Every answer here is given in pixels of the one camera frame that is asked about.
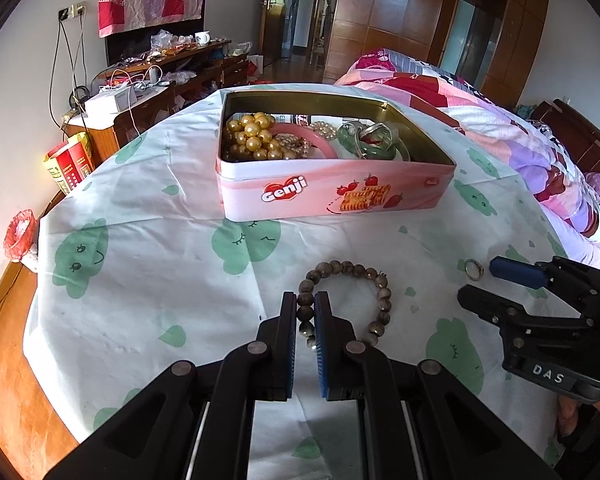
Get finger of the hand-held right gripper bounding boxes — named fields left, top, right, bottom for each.
left=489, top=255, right=551, bottom=290
left=457, top=284, right=591, bottom=334

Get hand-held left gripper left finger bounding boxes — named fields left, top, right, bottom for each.
left=42, top=290, right=299, bottom=480

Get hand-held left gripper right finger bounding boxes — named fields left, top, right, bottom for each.
left=313, top=290, right=562, bottom=480

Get brown bead bracelet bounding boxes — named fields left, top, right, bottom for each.
left=297, top=258, right=392, bottom=352

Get pink biscuit tin box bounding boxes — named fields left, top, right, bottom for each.
left=215, top=87, right=457, bottom=223

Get green jade bracelet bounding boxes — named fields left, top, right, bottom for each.
left=337, top=122, right=411, bottom=162

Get white pearl necklace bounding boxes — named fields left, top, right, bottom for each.
left=280, top=120, right=339, bottom=159

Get person's right hand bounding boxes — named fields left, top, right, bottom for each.
left=554, top=392, right=589, bottom=444

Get pink patchwork quilt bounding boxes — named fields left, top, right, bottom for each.
left=333, top=48, right=600, bottom=274

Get dark wooden headboard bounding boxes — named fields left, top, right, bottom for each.
left=527, top=98, right=600, bottom=177

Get pink bangle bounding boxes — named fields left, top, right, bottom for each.
left=272, top=126, right=340, bottom=160

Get wooden television cabinet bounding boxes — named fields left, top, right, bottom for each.
left=62, top=39, right=254, bottom=172

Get red yellow carton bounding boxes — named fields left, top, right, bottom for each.
left=42, top=131, right=96, bottom=196

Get bin with red bag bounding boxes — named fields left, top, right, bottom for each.
left=2, top=208, right=40, bottom=274

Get brown wooden wardrobe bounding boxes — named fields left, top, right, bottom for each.
left=324, top=0, right=551, bottom=112

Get white cardboard box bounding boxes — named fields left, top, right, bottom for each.
left=83, top=84, right=136, bottom=116

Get brown wooden door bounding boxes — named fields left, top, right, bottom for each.
left=257, top=0, right=294, bottom=69

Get black television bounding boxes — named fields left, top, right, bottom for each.
left=104, top=0, right=209, bottom=69

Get red pink patchwork cloth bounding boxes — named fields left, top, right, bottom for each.
left=98, top=0, right=204, bottom=39

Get gold bead bracelet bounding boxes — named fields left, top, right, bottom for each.
left=224, top=111, right=287, bottom=162

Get black power cable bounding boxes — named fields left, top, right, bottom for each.
left=47, top=14, right=92, bottom=132

